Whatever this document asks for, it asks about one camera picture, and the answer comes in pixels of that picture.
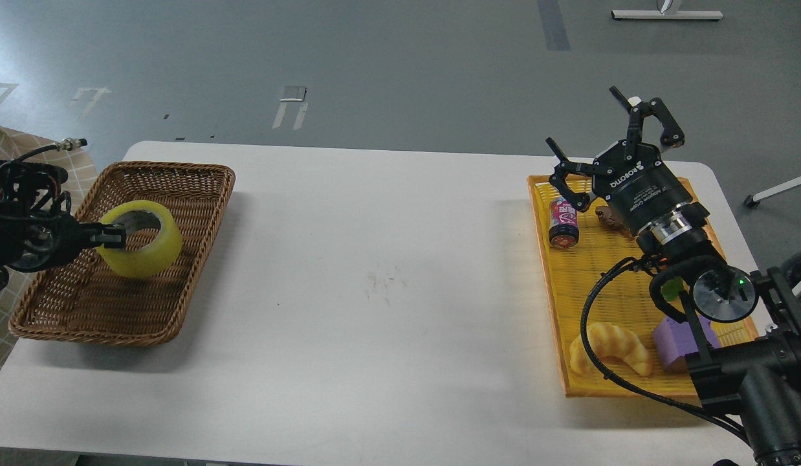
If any brown toy animal figure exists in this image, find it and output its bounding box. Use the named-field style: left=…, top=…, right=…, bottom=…
left=595, top=205, right=634, bottom=239

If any white stand base bar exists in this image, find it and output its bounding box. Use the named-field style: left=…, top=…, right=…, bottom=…
left=610, top=1, right=724, bottom=21

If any yellow plastic basket tray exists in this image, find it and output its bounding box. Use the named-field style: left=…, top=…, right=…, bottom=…
left=527, top=175, right=697, bottom=400

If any white chair leg with caster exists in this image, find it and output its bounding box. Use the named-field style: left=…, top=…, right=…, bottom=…
left=743, top=176, right=801, bottom=208

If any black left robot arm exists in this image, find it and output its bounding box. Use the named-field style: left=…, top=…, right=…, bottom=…
left=0, top=138, right=128, bottom=292

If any purple foam block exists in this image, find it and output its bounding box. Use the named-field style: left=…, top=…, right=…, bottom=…
left=652, top=316, right=698, bottom=374

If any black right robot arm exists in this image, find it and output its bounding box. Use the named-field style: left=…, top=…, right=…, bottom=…
left=546, top=87, right=801, bottom=465

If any toy croissant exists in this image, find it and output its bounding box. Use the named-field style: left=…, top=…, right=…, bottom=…
left=569, top=322, right=654, bottom=377

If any brown wicker basket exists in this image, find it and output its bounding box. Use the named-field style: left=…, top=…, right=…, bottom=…
left=9, top=161, right=236, bottom=347

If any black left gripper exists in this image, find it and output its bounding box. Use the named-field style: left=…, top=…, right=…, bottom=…
left=5, top=214, right=127, bottom=272

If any beige checkered cloth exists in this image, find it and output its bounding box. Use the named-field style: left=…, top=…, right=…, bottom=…
left=0, top=125, right=98, bottom=371

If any yellow tape roll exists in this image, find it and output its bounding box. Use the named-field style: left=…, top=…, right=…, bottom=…
left=96, top=200, right=182, bottom=278

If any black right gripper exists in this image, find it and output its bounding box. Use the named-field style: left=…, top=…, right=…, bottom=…
left=546, top=86, right=697, bottom=238

